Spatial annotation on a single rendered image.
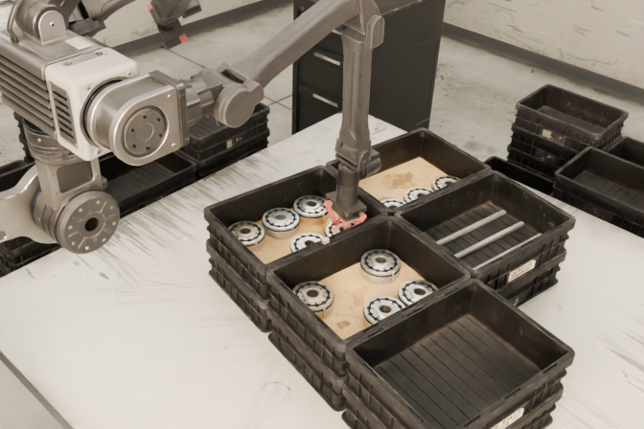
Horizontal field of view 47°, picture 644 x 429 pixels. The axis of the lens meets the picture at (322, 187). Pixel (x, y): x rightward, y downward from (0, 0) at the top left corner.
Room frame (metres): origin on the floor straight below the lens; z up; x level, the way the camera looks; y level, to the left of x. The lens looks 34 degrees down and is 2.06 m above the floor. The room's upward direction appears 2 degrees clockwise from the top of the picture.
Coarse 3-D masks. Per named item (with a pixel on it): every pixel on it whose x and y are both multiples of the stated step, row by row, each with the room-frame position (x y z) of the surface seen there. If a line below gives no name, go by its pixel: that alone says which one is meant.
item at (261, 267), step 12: (312, 168) 1.78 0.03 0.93; (324, 168) 1.79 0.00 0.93; (288, 180) 1.72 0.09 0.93; (336, 180) 1.73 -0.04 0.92; (252, 192) 1.64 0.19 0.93; (360, 192) 1.67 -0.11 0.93; (216, 204) 1.58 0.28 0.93; (372, 204) 1.61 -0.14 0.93; (204, 216) 1.55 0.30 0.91; (384, 216) 1.56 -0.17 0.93; (216, 228) 1.50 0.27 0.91; (348, 228) 1.50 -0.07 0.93; (228, 240) 1.45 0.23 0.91; (240, 240) 1.43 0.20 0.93; (240, 252) 1.41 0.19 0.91; (300, 252) 1.40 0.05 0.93; (252, 264) 1.36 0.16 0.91; (264, 264) 1.35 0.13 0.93
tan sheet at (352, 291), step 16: (352, 272) 1.45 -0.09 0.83; (400, 272) 1.46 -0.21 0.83; (416, 272) 1.46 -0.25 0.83; (336, 288) 1.38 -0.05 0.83; (352, 288) 1.39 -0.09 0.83; (368, 288) 1.39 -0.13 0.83; (384, 288) 1.39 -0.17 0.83; (336, 304) 1.33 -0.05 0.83; (352, 304) 1.33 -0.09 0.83; (336, 320) 1.27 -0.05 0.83; (352, 320) 1.28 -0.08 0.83
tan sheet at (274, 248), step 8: (336, 216) 1.69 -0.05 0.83; (304, 224) 1.64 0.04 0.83; (320, 224) 1.65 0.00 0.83; (304, 232) 1.61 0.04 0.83; (312, 232) 1.61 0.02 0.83; (320, 232) 1.61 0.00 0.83; (272, 240) 1.57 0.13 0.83; (280, 240) 1.57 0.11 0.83; (288, 240) 1.57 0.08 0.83; (264, 248) 1.53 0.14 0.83; (272, 248) 1.53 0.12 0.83; (280, 248) 1.53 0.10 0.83; (288, 248) 1.54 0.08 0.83; (264, 256) 1.50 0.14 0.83; (272, 256) 1.50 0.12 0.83; (280, 256) 1.50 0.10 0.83
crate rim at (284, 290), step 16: (368, 224) 1.52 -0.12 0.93; (400, 224) 1.53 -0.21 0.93; (336, 240) 1.45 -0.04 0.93; (304, 256) 1.38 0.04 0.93; (272, 272) 1.32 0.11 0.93; (464, 272) 1.35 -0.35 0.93; (288, 288) 1.27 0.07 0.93; (448, 288) 1.29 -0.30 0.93; (304, 304) 1.22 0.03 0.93; (416, 304) 1.23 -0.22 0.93; (320, 320) 1.17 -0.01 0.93; (384, 320) 1.18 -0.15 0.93; (336, 336) 1.12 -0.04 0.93; (352, 336) 1.12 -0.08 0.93
